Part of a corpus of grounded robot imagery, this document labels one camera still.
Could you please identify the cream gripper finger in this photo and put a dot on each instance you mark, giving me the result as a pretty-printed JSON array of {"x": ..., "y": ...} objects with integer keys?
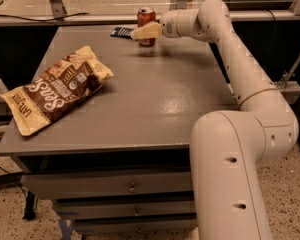
[{"x": 148, "y": 31}]

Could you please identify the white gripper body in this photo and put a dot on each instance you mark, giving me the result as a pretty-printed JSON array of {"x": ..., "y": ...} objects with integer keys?
[{"x": 169, "y": 23}]

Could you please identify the red coke can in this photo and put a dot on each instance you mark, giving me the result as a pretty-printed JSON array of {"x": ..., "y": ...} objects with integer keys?
[{"x": 144, "y": 16}]

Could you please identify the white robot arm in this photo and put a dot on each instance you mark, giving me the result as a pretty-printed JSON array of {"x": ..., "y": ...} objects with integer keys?
[{"x": 225, "y": 146}]

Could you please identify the blue rxbar blueberry bar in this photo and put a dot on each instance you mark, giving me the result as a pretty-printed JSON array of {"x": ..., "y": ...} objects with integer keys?
[{"x": 121, "y": 32}]

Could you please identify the brown chips bag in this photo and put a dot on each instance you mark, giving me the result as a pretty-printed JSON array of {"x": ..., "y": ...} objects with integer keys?
[{"x": 57, "y": 91}]

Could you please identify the grey drawer cabinet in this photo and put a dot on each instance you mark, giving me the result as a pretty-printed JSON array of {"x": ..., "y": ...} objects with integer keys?
[{"x": 140, "y": 119}]

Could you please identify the middle grey drawer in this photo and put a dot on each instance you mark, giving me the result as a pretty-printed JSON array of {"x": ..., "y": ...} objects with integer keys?
[{"x": 125, "y": 206}]

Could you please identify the grey drawer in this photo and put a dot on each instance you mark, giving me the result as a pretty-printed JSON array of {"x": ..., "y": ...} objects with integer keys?
[
  {"x": 136, "y": 226},
  {"x": 106, "y": 183},
  {"x": 125, "y": 206}
]

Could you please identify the top grey drawer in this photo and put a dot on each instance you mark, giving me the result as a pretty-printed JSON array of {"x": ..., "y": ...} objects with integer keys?
[{"x": 106, "y": 183}]

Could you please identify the bottom grey drawer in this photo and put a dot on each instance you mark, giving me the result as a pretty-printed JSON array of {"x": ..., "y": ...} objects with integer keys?
[{"x": 136, "y": 226}]

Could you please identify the grey metal rail frame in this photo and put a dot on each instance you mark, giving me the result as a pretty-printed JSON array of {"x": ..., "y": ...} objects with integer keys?
[{"x": 90, "y": 15}]

